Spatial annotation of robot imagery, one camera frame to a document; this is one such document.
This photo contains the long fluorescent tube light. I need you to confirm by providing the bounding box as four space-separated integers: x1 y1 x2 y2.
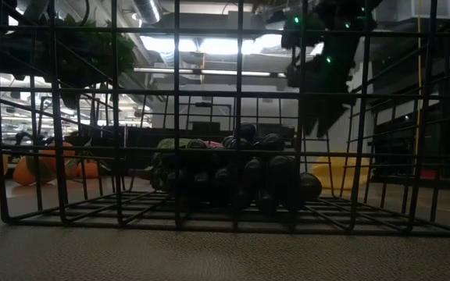
133 66 288 78

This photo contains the pink dragon fruit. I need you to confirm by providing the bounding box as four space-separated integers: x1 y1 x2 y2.
156 137 224 151

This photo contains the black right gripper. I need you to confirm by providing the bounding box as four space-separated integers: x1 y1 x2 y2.
286 45 358 138

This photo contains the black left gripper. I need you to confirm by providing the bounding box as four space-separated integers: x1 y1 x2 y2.
0 35 55 82

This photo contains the white ceiling box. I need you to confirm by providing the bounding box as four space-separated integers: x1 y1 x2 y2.
375 0 450 21

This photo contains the black wire basket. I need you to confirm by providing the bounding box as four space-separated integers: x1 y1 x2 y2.
0 0 450 237

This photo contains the silver ventilation duct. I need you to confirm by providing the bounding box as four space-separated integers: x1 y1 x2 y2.
130 0 163 25

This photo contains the dark purple grape bunch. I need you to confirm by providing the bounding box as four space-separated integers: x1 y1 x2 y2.
150 123 323 218

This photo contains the small red box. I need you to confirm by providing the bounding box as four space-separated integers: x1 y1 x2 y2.
420 169 444 180

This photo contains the bright yellow toy fruit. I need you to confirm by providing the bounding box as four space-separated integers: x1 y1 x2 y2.
312 152 371 191

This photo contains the tangerine cluster with leaves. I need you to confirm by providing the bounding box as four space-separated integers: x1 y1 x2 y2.
12 140 102 187

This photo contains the potted green plant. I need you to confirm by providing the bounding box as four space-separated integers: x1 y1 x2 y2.
45 13 138 112

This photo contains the bright ceiling light panel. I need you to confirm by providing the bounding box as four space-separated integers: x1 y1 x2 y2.
138 33 288 55

